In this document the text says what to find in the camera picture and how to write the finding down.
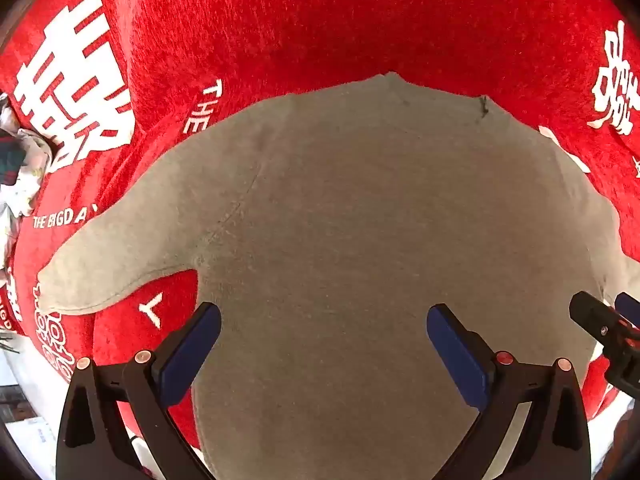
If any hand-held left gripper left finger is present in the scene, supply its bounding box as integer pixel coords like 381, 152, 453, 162
56, 301, 222, 480

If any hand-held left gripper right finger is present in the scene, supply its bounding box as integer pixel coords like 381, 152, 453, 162
426, 303, 593, 480

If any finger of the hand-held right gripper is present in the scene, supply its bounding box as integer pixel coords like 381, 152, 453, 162
614, 292, 640, 328
569, 290, 640, 401

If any grey small garment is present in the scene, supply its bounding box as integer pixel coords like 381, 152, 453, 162
37, 72, 640, 480

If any white printed crumpled cloth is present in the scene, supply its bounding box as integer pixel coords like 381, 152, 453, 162
0, 92, 55, 271

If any dark blue red cloth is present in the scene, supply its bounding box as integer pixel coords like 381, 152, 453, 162
0, 130, 27, 187

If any red printed blanket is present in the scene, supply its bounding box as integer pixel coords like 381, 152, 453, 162
0, 0, 640, 480

